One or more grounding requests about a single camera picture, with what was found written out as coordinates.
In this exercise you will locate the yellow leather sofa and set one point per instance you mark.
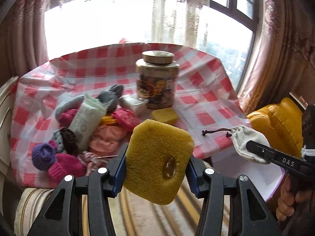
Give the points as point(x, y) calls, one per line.
point(281, 124)

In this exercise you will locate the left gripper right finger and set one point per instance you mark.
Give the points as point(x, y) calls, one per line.
point(249, 214)

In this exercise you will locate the magenta knitted hat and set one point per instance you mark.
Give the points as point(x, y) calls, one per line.
point(66, 165)

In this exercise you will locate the beige drawstring pouch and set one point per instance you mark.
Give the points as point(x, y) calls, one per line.
point(240, 136)

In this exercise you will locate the white storage box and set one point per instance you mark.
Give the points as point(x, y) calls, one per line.
point(266, 178)

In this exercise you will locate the right hand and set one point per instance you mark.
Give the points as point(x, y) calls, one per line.
point(287, 198)

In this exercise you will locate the small yellow sponge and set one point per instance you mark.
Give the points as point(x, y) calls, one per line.
point(166, 115)

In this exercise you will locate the large yellow sponge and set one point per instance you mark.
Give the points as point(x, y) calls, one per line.
point(156, 159)

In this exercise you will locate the pink scrunchie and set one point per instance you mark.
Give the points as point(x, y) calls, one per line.
point(126, 119)

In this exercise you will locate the floral fabric ribbon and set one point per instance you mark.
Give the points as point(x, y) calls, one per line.
point(93, 162)

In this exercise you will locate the gold lidded snack jar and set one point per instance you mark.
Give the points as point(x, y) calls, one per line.
point(156, 81)

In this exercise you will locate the dark brown knitted item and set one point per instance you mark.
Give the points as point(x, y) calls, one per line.
point(69, 141)

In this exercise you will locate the pink cloth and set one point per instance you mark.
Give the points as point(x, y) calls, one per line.
point(105, 140)

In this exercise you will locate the small magenta knitted sock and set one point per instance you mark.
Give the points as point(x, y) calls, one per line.
point(67, 117)

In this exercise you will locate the orange mesh ribbon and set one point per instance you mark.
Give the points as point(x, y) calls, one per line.
point(108, 120)

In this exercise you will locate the white wet wipes pack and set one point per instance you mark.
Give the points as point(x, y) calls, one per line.
point(86, 121)

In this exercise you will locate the striped beige cushion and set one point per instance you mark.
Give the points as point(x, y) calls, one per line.
point(131, 214)

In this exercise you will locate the grey knitted glove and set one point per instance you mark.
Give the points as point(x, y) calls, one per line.
point(73, 103)

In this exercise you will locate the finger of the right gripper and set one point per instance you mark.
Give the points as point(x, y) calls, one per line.
point(301, 170)

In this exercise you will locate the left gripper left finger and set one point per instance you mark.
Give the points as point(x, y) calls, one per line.
point(62, 213)

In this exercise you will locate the purple knitted hat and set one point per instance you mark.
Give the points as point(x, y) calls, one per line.
point(44, 155)

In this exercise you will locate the pink floral curtain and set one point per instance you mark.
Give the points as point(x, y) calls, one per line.
point(283, 56)

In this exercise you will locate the grey knitted sock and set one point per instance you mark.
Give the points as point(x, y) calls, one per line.
point(110, 98)

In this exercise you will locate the red white checkered tablecloth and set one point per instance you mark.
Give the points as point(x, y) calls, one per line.
point(204, 98)

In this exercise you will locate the grey elephant plush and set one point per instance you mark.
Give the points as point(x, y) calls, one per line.
point(57, 138)

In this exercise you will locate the white cabinet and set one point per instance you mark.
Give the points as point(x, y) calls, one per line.
point(6, 119)

